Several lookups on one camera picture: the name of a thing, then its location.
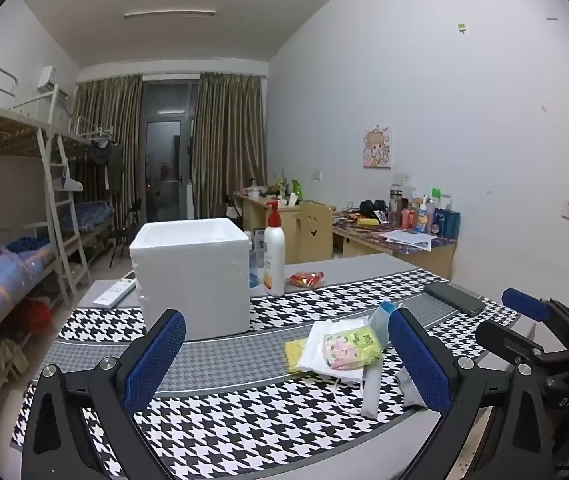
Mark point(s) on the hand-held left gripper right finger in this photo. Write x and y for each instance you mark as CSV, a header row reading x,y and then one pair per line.
x,y
420,360

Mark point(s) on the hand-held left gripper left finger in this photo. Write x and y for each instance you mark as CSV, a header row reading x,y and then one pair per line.
x,y
157,357

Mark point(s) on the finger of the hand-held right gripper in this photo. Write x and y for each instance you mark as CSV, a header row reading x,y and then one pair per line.
x,y
524,303
501,337

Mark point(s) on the blue face mask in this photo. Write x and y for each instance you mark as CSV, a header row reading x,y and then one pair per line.
x,y
383,317

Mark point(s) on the white tissue cloth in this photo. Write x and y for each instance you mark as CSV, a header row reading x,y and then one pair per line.
x,y
372,395

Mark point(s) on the white foam box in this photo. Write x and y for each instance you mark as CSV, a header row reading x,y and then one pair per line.
x,y
189,280

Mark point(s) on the pale face mask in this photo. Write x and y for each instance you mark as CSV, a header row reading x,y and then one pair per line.
x,y
314,357

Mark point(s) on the grey cloth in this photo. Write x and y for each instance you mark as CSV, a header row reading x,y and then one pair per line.
x,y
409,390

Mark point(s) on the black smartphone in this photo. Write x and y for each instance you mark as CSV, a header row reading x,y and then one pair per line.
x,y
454,298

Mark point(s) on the yellow-green tissue packet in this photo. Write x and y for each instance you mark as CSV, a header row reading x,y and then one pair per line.
x,y
359,344

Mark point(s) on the white remote control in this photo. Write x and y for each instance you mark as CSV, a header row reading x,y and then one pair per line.
x,y
114,292

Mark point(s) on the houndstooth table cloth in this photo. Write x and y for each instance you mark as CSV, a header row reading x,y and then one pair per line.
x,y
244,420

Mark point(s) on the wooden desk with colourful cover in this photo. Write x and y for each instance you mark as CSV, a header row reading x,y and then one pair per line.
x,y
394,255

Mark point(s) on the printed paper sheets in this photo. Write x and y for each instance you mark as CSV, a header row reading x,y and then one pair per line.
x,y
409,240

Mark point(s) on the row of toiletry bottles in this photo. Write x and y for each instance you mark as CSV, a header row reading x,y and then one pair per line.
x,y
434,217

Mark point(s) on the yellow cloth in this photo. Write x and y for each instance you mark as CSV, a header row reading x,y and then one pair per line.
x,y
294,355

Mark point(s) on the black folding chair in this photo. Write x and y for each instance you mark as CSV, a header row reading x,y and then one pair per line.
x,y
127,232
232,210

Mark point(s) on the red cloth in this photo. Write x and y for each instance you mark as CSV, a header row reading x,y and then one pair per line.
x,y
34,316

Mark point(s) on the red snack packet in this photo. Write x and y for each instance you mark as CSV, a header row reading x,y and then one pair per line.
x,y
307,278

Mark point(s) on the yellow packet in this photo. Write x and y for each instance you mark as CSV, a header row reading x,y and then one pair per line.
x,y
367,221

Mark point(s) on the beige cloth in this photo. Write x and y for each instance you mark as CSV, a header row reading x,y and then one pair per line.
x,y
7,360

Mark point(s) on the white lotion pump bottle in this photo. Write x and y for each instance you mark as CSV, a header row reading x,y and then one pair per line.
x,y
274,260

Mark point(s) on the black headphones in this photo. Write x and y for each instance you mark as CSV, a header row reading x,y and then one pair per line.
x,y
373,208

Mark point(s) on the bunk bed with blue mattress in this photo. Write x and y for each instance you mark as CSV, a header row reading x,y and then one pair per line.
x,y
89,214

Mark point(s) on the steel thermos flask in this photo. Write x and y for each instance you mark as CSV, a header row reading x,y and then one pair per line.
x,y
396,201

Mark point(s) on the wooden chair with smiley cutout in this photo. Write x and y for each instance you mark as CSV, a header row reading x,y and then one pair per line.
x,y
312,232

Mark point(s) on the white bed ladder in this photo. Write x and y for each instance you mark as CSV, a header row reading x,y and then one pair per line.
x,y
62,210

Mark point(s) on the plain wooden desk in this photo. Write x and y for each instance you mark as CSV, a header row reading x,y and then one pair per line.
x,y
259,215

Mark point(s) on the white plastic bag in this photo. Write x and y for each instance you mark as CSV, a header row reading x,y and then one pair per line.
x,y
70,184

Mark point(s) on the glass balcony door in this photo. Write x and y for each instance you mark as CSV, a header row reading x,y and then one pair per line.
x,y
164,160

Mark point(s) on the hanging dark clothes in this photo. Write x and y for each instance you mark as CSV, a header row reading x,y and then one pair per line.
x,y
107,165

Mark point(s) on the brown curtain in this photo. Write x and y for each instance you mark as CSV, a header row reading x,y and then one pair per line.
x,y
109,150
229,145

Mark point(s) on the white air conditioner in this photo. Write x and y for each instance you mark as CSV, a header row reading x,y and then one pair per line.
x,y
49,82

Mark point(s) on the ceiling tube light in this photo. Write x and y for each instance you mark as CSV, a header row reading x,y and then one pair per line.
x,y
169,13

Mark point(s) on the cartoon wall poster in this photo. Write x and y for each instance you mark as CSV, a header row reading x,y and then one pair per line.
x,y
378,147

